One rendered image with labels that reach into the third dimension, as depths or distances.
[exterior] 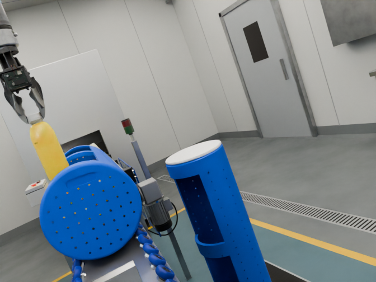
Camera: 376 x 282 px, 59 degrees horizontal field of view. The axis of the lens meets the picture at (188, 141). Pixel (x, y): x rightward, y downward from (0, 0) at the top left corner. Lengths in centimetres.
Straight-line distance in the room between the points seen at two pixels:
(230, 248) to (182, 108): 530
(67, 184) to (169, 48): 595
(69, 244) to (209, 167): 69
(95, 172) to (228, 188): 71
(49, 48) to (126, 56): 132
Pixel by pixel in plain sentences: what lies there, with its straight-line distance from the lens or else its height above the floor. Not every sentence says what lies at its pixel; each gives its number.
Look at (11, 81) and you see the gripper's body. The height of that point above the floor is 151.
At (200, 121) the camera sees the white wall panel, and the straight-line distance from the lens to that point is 686.
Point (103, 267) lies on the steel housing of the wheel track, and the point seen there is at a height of 93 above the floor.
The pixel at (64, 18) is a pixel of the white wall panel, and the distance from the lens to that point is 642.
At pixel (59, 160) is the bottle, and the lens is 107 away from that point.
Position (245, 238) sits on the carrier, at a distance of 161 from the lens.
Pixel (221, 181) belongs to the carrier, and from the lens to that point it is 149.
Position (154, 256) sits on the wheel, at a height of 98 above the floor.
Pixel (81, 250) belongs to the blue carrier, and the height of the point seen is 100.
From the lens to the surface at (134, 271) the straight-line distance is 62.
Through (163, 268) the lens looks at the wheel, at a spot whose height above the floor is 98.
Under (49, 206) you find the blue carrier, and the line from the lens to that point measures 101.
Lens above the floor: 134
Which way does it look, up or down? 9 degrees down
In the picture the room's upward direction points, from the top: 21 degrees counter-clockwise
